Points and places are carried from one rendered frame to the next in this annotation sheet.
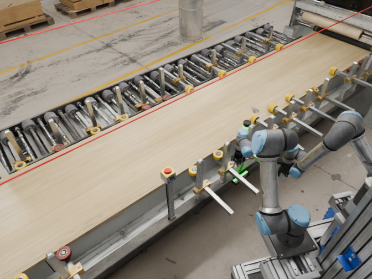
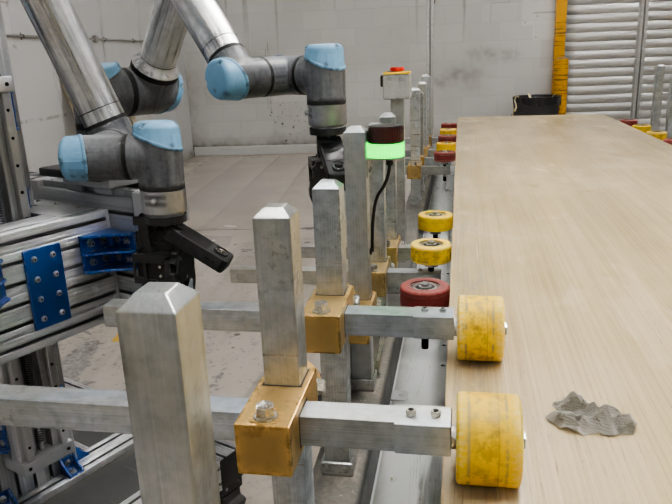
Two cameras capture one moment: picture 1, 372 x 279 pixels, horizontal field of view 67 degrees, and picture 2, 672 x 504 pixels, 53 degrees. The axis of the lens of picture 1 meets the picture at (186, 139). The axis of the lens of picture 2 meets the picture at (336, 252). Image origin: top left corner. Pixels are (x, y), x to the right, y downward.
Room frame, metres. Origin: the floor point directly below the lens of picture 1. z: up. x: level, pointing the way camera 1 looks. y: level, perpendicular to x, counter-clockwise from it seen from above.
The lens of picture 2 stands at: (2.34, -1.23, 1.27)
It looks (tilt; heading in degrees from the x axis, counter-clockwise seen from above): 16 degrees down; 139
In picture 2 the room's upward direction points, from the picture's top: 2 degrees counter-clockwise
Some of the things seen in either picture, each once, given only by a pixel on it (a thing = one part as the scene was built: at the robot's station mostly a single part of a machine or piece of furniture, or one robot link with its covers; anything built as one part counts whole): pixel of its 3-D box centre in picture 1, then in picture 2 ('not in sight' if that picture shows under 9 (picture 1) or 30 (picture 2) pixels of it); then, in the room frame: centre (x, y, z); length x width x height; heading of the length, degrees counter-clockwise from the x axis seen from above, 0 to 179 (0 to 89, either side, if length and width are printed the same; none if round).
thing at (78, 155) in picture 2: (304, 159); (100, 156); (1.24, -0.78, 1.12); 0.11 x 0.11 x 0.08; 51
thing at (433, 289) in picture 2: not in sight; (424, 315); (1.66, -0.45, 0.85); 0.08 x 0.08 x 0.11
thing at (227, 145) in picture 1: (224, 165); (377, 240); (1.39, -0.29, 0.90); 0.03 x 0.03 x 0.48; 38
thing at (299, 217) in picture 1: (295, 219); (100, 92); (0.75, -0.56, 1.21); 0.13 x 0.12 x 0.14; 96
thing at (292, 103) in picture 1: (286, 123); (290, 438); (1.85, -0.88, 0.90); 0.03 x 0.03 x 0.48; 38
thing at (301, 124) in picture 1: (295, 120); (222, 415); (1.83, -0.94, 0.95); 0.50 x 0.04 x 0.04; 38
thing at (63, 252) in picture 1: (66, 256); (444, 165); (0.73, 0.73, 0.85); 0.08 x 0.08 x 0.11
